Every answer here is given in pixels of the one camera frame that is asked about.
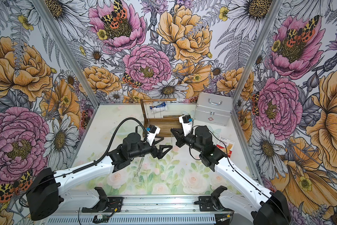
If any silver chain necklace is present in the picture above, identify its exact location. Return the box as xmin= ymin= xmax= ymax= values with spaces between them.
xmin=132 ymin=156 xmax=146 ymax=183

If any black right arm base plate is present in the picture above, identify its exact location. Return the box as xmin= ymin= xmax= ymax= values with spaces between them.
xmin=194 ymin=186 xmax=232 ymax=212

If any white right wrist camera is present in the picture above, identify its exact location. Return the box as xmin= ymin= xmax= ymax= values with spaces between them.
xmin=179 ymin=115 xmax=193 ymax=137

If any wooden jewelry display stand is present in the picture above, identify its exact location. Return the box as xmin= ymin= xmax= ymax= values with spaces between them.
xmin=140 ymin=98 xmax=182 ymax=137

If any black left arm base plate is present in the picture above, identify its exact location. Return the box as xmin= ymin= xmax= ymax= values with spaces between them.
xmin=81 ymin=187 xmax=123 ymax=213

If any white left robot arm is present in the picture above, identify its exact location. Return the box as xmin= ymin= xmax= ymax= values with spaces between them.
xmin=26 ymin=133 xmax=173 ymax=221

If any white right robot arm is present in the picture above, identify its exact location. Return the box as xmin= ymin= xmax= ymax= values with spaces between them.
xmin=171 ymin=126 xmax=291 ymax=225

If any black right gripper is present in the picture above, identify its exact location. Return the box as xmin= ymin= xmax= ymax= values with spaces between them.
xmin=170 ymin=128 xmax=204 ymax=153

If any white blue toothpaste tube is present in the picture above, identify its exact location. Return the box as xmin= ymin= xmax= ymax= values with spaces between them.
xmin=149 ymin=102 xmax=168 ymax=113

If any silver aluminium first aid case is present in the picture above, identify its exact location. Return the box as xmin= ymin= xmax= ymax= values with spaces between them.
xmin=194 ymin=92 xmax=233 ymax=126

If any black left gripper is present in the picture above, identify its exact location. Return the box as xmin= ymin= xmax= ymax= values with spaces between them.
xmin=129 ymin=136 xmax=172 ymax=159

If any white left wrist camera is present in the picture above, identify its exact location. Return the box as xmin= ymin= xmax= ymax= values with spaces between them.
xmin=146 ymin=125 xmax=161 ymax=146

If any red white bandage box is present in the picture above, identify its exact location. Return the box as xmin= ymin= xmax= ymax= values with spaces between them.
xmin=217 ymin=136 xmax=235 ymax=158

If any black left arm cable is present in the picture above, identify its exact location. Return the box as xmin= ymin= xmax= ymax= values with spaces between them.
xmin=69 ymin=117 xmax=149 ymax=173

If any aluminium front rail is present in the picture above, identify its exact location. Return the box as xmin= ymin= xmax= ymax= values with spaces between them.
xmin=39 ymin=193 xmax=259 ymax=216

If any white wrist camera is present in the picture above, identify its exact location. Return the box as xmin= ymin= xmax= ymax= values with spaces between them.
xmin=146 ymin=125 xmax=161 ymax=146
xmin=179 ymin=115 xmax=193 ymax=137

